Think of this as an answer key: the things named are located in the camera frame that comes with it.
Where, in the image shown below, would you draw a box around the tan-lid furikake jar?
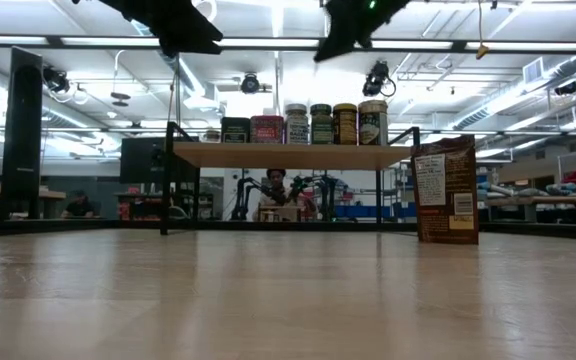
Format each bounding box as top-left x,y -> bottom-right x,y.
357,99 -> 389,147

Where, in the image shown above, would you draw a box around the wooden shelf black metal legs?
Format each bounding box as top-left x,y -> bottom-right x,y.
160,121 -> 422,236

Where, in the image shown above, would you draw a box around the red smoked paprika tin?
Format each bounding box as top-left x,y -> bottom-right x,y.
250,114 -> 285,145

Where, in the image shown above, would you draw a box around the yellow hanging cord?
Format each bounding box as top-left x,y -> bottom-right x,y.
475,0 -> 492,61

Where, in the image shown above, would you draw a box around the person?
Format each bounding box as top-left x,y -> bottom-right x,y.
61,189 -> 100,220
255,168 -> 319,223

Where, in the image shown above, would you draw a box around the black monitor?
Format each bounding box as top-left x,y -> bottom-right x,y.
120,137 -> 199,184

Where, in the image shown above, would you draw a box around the yellow-lid brown spice bottle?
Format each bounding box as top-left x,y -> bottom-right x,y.
332,102 -> 359,146

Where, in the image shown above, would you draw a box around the white-lid bagel sesame jar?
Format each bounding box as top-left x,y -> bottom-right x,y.
284,103 -> 310,146

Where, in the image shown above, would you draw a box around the dark green spice tin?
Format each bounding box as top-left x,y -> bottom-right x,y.
220,116 -> 251,145

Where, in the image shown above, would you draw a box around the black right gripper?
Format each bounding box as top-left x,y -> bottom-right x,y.
312,0 -> 413,64

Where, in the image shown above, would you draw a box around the spice packet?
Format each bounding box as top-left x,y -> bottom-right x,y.
410,133 -> 480,246

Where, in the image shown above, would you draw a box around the black ceiling camera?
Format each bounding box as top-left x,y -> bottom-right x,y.
361,59 -> 398,99
240,73 -> 262,95
42,66 -> 73,95

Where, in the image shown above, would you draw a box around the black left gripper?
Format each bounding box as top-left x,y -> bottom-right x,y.
70,0 -> 224,58

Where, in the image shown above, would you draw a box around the green-lid oregano jar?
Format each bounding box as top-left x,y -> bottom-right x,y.
310,103 -> 334,146

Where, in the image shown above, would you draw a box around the wooden background table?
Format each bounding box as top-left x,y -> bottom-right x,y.
0,180 -> 67,221
485,195 -> 576,224

